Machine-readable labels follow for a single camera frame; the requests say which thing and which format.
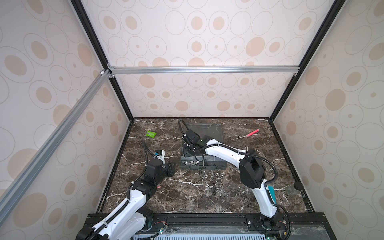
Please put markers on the teal tool handle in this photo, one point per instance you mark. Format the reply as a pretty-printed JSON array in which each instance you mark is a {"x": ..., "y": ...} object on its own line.
[{"x": 272, "y": 194}]

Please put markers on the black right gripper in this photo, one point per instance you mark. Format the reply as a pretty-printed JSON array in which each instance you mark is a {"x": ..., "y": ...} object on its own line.
[{"x": 184, "y": 150}]

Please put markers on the black round knob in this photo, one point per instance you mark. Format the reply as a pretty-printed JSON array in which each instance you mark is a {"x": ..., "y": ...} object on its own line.
[{"x": 298, "y": 186}]

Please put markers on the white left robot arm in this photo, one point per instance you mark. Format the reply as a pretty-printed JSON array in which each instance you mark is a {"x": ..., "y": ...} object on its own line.
[{"x": 131, "y": 216}]

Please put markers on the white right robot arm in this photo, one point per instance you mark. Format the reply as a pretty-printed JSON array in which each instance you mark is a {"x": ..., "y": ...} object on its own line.
[{"x": 256, "y": 172}]

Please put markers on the clear green packet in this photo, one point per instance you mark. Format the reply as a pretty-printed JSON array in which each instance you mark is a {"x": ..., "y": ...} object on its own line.
[{"x": 291, "y": 190}]

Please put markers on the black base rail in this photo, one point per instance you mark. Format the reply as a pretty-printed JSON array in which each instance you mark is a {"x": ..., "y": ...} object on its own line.
[{"x": 296, "y": 226}]

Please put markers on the silver aluminium frame bar back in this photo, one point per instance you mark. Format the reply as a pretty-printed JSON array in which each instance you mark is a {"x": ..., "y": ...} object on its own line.
[{"x": 205, "y": 70}]

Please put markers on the green snack packet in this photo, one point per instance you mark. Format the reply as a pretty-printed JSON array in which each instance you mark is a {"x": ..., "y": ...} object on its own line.
[{"x": 151, "y": 134}]

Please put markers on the silver aluminium frame bar left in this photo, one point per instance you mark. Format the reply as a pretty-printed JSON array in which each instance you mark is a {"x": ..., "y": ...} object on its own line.
[{"x": 21, "y": 184}]

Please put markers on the silver aluminium frame bar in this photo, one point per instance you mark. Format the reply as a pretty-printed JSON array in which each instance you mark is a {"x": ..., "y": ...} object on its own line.
[
  {"x": 21, "y": 184},
  {"x": 205, "y": 70}
]

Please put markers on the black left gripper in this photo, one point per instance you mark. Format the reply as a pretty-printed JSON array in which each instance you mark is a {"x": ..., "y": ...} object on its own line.
[{"x": 168, "y": 168}]

